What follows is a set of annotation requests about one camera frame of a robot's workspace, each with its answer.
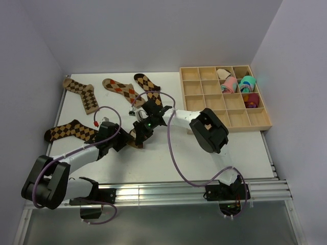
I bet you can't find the teal rolled sock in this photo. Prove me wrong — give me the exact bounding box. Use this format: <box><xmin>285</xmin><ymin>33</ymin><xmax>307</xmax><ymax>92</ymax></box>
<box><xmin>239</xmin><ymin>76</ymin><xmax>256</xmax><ymax>93</ymax></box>

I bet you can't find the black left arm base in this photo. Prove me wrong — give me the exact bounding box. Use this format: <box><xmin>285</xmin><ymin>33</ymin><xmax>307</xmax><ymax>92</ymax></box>
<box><xmin>69</xmin><ymin>188</ymin><xmax>116</xmax><ymax>221</ymax></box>

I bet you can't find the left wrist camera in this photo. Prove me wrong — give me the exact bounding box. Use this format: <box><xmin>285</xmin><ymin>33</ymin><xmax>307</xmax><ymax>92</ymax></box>
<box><xmin>94</xmin><ymin>117</ymin><xmax>109</xmax><ymax>128</ymax></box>

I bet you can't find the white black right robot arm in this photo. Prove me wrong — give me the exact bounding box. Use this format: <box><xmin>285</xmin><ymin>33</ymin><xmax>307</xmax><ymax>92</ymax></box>
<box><xmin>129</xmin><ymin>101</ymin><xmax>243</xmax><ymax>199</ymax></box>

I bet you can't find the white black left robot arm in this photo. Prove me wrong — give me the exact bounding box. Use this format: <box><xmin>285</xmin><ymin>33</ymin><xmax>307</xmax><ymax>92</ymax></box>
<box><xmin>21</xmin><ymin>121</ymin><xmax>134</xmax><ymax>209</ymax></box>

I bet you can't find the tan orange argyle sock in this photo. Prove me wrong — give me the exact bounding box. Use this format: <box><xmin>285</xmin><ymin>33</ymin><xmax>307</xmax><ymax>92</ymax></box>
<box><xmin>102</xmin><ymin>79</ymin><xmax>146</xmax><ymax>108</ymax></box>

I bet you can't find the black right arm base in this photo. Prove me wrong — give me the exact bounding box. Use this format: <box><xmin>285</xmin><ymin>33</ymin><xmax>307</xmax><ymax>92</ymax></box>
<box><xmin>203</xmin><ymin>176</ymin><xmax>251</xmax><ymax>216</ymax></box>

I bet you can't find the brown tan striped sock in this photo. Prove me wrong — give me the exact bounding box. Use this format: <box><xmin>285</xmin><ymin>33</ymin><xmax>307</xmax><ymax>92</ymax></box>
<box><xmin>126</xmin><ymin>129</ymin><xmax>144</xmax><ymax>149</ymax></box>

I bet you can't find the dark brown tan argyle sock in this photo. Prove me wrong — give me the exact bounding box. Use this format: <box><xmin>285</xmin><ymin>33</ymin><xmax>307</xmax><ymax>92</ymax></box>
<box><xmin>134</xmin><ymin>73</ymin><xmax>163</xmax><ymax>108</ymax></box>

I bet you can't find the cream rolled sock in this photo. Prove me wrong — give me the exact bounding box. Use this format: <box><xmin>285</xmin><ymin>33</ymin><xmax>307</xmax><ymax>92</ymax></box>
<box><xmin>217</xmin><ymin>68</ymin><xmax>231</xmax><ymax>80</ymax></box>

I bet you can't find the brown yellow argyle sock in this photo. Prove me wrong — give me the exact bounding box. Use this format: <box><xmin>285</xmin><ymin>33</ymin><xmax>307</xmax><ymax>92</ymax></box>
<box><xmin>44</xmin><ymin>119</ymin><xmax>98</xmax><ymax>142</ymax></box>

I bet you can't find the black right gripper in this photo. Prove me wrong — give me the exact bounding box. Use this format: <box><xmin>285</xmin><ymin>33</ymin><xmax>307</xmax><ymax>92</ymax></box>
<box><xmin>133</xmin><ymin>115</ymin><xmax>157</xmax><ymax>146</ymax></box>

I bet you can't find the pink rolled sock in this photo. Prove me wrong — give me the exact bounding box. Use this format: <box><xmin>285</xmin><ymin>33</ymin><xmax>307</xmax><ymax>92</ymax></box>
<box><xmin>221</xmin><ymin>76</ymin><xmax>237</xmax><ymax>93</ymax></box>

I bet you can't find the wooden compartment organizer box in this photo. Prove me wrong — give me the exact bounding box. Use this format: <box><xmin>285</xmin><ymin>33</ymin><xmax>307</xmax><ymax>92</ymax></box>
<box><xmin>179</xmin><ymin>65</ymin><xmax>272</xmax><ymax>132</ymax></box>

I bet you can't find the maroon rolled sock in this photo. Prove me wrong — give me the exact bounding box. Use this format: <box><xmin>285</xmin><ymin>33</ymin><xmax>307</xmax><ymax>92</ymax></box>
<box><xmin>243</xmin><ymin>93</ymin><xmax>260</xmax><ymax>108</ymax></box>

